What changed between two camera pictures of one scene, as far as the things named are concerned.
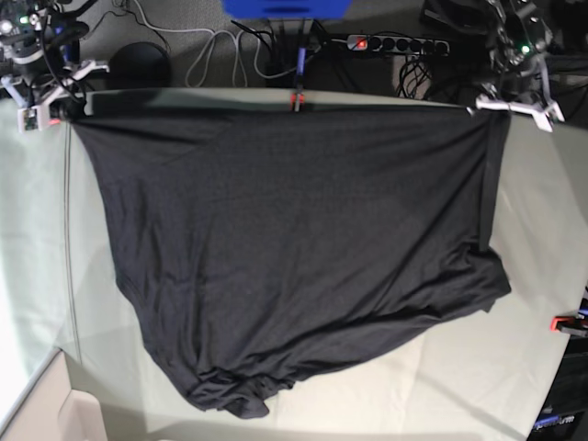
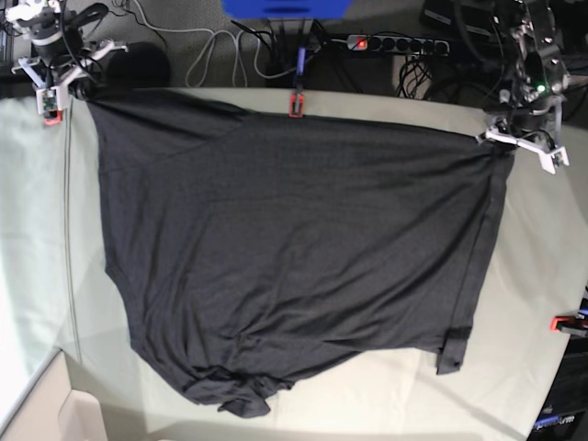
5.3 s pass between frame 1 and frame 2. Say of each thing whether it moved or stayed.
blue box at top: stayed
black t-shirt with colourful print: stayed
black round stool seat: stayed
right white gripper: moved
